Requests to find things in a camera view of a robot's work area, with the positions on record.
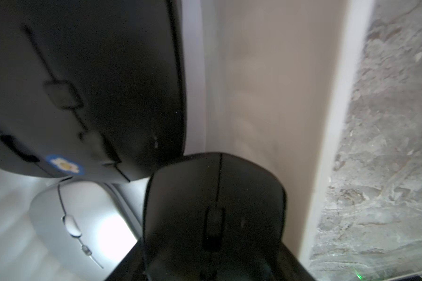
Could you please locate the silver mouse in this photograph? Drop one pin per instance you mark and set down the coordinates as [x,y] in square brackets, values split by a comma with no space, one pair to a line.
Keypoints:
[85,226]

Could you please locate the black mouse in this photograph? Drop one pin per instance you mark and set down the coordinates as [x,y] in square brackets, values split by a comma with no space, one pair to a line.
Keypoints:
[91,89]
[212,217]

